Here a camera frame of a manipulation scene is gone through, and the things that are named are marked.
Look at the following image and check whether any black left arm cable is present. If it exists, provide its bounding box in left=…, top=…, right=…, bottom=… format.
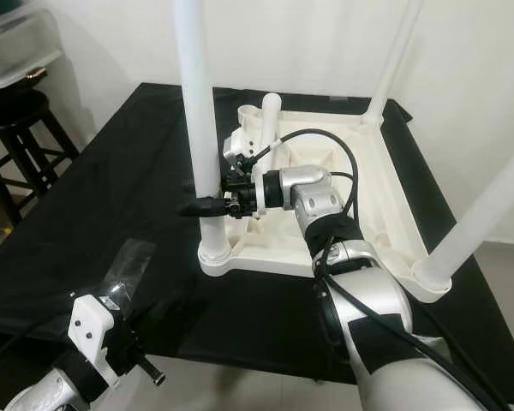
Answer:
left=0, top=321, right=74, bottom=371

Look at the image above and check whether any clear plastic container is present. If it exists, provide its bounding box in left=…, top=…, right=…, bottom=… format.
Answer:
left=0, top=9, right=65, bottom=86

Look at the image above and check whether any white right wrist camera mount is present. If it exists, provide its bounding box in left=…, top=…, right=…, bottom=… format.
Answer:
left=223, top=128, right=264, bottom=215

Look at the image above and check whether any black round stool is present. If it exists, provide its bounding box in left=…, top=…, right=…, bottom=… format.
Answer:
left=0, top=90, right=74, bottom=228

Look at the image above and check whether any black plastic table cover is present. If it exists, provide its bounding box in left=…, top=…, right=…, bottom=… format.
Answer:
left=0, top=81, right=514, bottom=403

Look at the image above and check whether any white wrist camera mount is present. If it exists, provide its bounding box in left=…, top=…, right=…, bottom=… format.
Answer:
left=69, top=294, right=121, bottom=386
left=223, top=128, right=264, bottom=215

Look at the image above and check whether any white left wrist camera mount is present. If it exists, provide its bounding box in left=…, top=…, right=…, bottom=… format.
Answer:
left=69, top=294, right=121, bottom=386

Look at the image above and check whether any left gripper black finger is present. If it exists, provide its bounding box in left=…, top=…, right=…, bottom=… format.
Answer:
left=132, top=293, right=169, bottom=335
left=120, top=295, right=151, bottom=331

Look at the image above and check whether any white plastic table top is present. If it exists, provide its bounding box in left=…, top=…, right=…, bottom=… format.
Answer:
left=197, top=94, right=455, bottom=302

